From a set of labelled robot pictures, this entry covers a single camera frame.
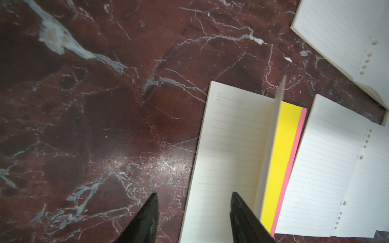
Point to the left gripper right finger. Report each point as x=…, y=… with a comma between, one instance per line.
x=246, y=228

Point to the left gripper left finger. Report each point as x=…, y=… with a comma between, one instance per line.
x=143, y=227

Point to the open notebook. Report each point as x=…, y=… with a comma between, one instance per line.
x=354, y=37
x=339, y=184

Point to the open notebook back middle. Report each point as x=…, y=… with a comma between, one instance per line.
x=354, y=37

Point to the open notebook front middle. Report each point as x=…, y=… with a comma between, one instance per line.
x=339, y=184

